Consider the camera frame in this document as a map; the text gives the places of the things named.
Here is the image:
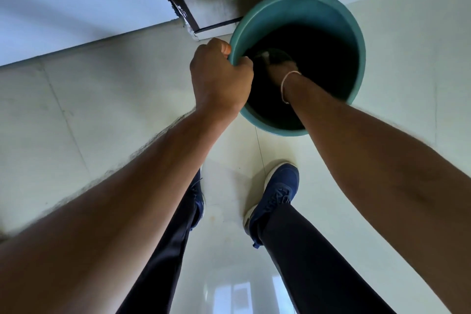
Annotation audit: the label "person's left hand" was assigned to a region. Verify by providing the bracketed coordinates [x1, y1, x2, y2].
[189, 37, 255, 116]

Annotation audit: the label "person's right hand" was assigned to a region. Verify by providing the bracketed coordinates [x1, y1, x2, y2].
[264, 59, 302, 86]

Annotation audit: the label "teal plastic bucket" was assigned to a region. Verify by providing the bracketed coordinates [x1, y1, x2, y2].
[227, 0, 367, 138]

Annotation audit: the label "person's right forearm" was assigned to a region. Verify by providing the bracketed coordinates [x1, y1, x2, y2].
[281, 73, 471, 314]

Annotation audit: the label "person's left forearm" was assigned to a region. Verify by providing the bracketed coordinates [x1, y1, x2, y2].
[0, 104, 242, 314]

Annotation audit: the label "person's right blue shoe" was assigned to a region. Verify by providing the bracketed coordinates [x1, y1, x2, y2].
[242, 162, 301, 250]

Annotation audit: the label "person's blue shoe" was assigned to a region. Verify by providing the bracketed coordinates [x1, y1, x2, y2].
[242, 162, 301, 250]
[189, 168, 206, 232]

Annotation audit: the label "person's left blue shoe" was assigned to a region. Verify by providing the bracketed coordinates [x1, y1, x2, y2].
[189, 168, 206, 232]

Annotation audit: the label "pale blue door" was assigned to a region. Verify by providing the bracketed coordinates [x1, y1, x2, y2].
[0, 0, 179, 67]

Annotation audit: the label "person's dark trousers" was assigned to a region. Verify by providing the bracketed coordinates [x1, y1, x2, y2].
[116, 192, 396, 314]

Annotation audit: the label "thin pink wristband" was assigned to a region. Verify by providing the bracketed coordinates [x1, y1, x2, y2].
[280, 70, 302, 105]

